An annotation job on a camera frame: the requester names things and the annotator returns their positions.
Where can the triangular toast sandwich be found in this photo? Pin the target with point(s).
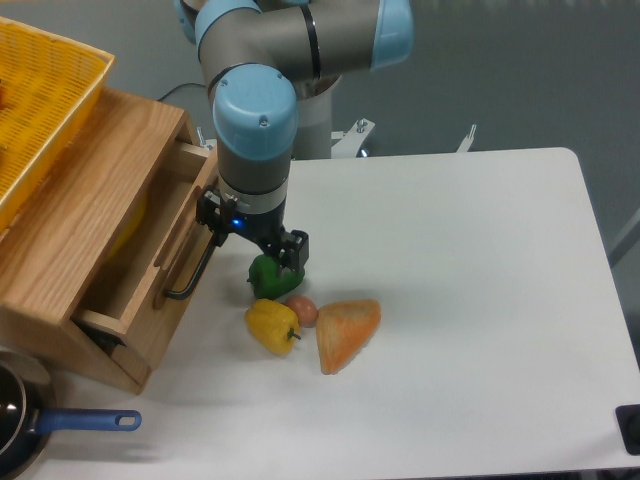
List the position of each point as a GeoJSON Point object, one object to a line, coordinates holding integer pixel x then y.
{"type": "Point", "coordinates": [342, 329]}

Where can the black corner clamp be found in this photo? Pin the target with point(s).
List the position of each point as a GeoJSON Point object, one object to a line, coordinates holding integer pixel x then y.
{"type": "Point", "coordinates": [628, 417]}

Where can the yellow plastic basket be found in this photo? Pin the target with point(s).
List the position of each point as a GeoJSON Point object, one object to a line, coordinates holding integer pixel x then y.
{"type": "Point", "coordinates": [49, 86]}

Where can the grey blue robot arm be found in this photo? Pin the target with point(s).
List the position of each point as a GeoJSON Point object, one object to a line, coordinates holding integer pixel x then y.
{"type": "Point", "coordinates": [253, 56]}

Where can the wooden drawer cabinet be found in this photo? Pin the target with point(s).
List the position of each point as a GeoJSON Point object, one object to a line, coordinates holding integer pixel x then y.
{"type": "Point", "coordinates": [55, 247]}

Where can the brown egg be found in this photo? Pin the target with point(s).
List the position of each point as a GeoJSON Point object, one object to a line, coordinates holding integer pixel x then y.
{"type": "Point", "coordinates": [304, 308]}

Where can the green bell pepper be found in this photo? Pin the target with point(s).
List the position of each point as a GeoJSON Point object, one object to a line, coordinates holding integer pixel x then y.
{"type": "Point", "coordinates": [269, 281]}

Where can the yellow banana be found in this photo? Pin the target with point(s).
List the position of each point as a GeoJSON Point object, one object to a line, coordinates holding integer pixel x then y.
{"type": "Point", "coordinates": [130, 228]}

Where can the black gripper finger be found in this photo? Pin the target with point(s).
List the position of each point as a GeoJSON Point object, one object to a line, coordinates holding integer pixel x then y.
{"type": "Point", "coordinates": [209, 213]}
{"type": "Point", "coordinates": [289, 250]}

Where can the yellow bell pepper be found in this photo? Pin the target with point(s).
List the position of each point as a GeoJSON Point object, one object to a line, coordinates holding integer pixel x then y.
{"type": "Point", "coordinates": [274, 325]}

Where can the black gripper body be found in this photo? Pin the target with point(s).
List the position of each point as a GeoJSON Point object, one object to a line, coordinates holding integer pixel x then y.
{"type": "Point", "coordinates": [265, 230]}

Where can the blue handled frying pan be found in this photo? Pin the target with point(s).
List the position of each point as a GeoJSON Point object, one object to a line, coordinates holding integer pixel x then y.
{"type": "Point", "coordinates": [26, 421]}

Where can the wooden top drawer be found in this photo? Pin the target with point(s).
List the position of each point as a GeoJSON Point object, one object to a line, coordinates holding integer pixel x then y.
{"type": "Point", "coordinates": [125, 309]}

